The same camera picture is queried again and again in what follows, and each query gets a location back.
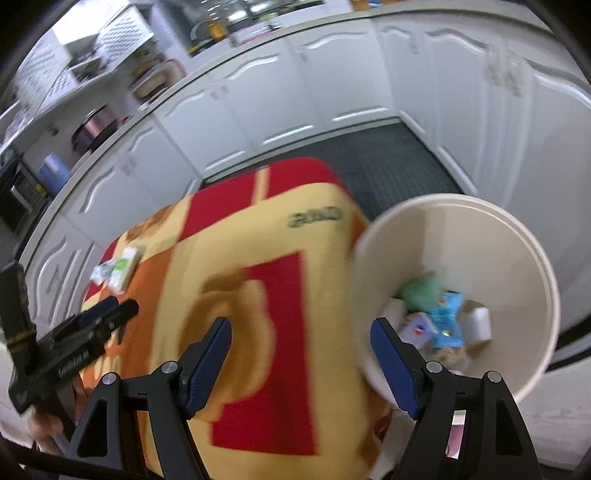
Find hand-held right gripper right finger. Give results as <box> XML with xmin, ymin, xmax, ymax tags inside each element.
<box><xmin>369</xmin><ymin>316</ymin><xmax>542</xmax><ymax>480</ymax></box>

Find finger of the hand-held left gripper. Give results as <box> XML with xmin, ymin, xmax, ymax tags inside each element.
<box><xmin>69</xmin><ymin>295</ymin><xmax>122</xmax><ymax>329</ymax></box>
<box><xmin>90</xmin><ymin>298</ymin><xmax>140</xmax><ymax>340</ymax></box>

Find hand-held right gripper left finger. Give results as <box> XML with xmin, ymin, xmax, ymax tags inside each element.
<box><xmin>67</xmin><ymin>316</ymin><xmax>232</xmax><ymax>480</ymax></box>

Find small purple white packet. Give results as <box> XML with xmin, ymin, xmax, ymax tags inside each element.
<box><xmin>400</xmin><ymin>312</ymin><xmax>439</xmax><ymax>349</ymax></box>

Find white green milk carton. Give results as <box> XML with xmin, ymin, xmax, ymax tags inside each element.
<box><xmin>89</xmin><ymin>246</ymin><xmax>141</xmax><ymax>295</ymax></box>

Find beige paper ball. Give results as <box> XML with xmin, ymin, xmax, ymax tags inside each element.
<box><xmin>427</xmin><ymin>346</ymin><xmax>468</xmax><ymax>370</ymax></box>

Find blue snack packet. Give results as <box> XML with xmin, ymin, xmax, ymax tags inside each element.
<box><xmin>428</xmin><ymin>291</ymin><xmax>466</xmax><ymax>349</ymax></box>

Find green plush toy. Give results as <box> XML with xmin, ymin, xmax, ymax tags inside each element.
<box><xmin>400</xmin><ymin>272</ymin><xmax>445</xmax><ymax>313</ymax></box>

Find white plastic container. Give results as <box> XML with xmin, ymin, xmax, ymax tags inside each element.
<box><xmin>459</xmin><ymin>300</ymin><xmax>493</xmax><ymax>346</ymax></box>

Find white trash bin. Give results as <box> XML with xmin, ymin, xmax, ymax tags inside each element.
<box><xmin>352</xmin><ymin>194</ymin><xmax>561</xmax><ymax>412</ymax></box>

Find red yellow printed blanket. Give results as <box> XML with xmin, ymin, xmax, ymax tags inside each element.
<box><xmin>81</xmin><ymin>157</ymin><xmax>393</xmax><ymax>480</ymax></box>

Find black oven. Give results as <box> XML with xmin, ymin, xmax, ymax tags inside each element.
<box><xmin>0</xmin><ymin>154</ymin><xmax>49</xmax><ymax>229</ymax></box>

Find blue plastic container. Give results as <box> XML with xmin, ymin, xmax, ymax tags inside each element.
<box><xmin>39</xmin><ymin>154</ymin><xmax>71</xmax><ymax>195</ymax></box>

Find pink rice cooker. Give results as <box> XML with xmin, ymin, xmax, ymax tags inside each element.
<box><xmin>71</xmin><ymin>105</ymin><xmax>124</xmax><ymax>157</ymax></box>

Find black floor mat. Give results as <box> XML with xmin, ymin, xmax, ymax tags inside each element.
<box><xmin>203</xmin><ymin>121</ymin><xmax>466</xmax><ymax>222</ymax></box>

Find white kitchen cabinets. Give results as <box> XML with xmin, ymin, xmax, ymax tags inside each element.
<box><xmin>18</xmin><ymin>11</ymin><xmax>591</xmax><ymax>370</ymax></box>

